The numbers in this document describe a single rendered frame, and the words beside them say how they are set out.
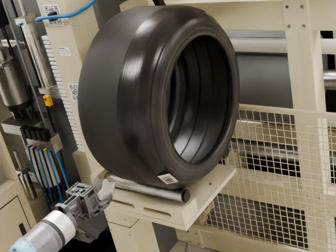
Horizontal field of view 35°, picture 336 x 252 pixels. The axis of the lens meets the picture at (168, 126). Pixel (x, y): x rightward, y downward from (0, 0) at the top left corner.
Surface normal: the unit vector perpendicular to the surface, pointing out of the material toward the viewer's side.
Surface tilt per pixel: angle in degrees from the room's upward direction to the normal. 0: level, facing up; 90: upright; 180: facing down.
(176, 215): 90
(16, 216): 90
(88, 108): 71
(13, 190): 90
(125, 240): 90
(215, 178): 0
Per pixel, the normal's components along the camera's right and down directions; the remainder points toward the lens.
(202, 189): -0.20, -0.87
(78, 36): 0.81, 0.11
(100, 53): -0.50, -0.36
